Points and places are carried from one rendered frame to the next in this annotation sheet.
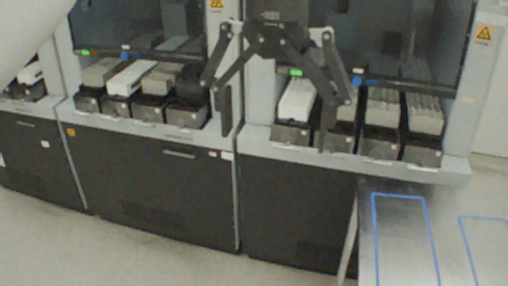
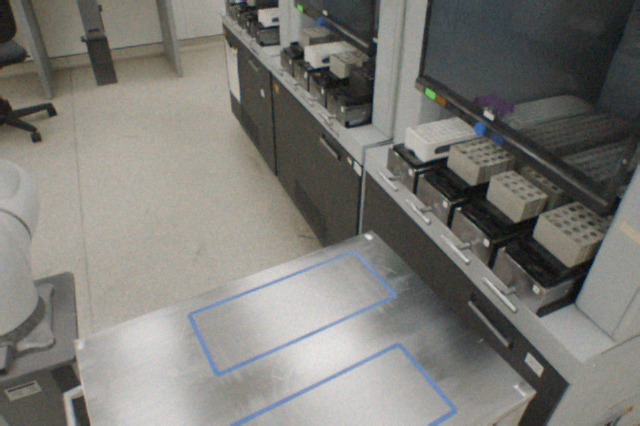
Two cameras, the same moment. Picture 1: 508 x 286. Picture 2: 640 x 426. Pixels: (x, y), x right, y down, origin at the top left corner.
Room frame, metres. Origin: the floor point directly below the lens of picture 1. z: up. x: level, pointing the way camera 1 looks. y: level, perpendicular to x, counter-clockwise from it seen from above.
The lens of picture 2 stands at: (0.22, -0.83, 1.48)
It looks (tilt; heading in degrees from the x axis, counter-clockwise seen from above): 37 degrees down; 49
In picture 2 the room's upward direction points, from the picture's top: 1 degrees clockwise
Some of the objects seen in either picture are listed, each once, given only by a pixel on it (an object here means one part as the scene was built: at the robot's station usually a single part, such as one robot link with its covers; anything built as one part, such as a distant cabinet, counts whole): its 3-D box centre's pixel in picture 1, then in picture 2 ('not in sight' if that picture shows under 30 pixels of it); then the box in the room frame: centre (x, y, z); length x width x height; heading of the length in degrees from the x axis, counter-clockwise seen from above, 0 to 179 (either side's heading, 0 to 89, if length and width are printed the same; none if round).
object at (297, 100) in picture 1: (300, 95); (459, 136); (1.29, -0.16, 0.83); 0.30 x 0.10 x 0.06; 164
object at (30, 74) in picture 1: (45, 67); (292, 16); (1.64, 1.05, 0.83); 0.30 x 0.10 x 0.06; 164
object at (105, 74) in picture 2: (323, 125); (101, 61); (0.43, -0.09, 1.22); 0.03 x 0.01 x 0.07; 164
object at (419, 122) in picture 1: (426, 123); (558, 240); (1.07, -0.58, 0.85); 0.12 x 0.02 x 0.06; 73
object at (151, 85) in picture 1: (155, 85); (339, 66); (1.35, 0.40, 0.85); 0.12 x 0.02 x 0.06; 75
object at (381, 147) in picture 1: (380, 104); (573, 200); (1.33, -0.50, 0.78); 0.73 x 0.14 x 0.09; 164
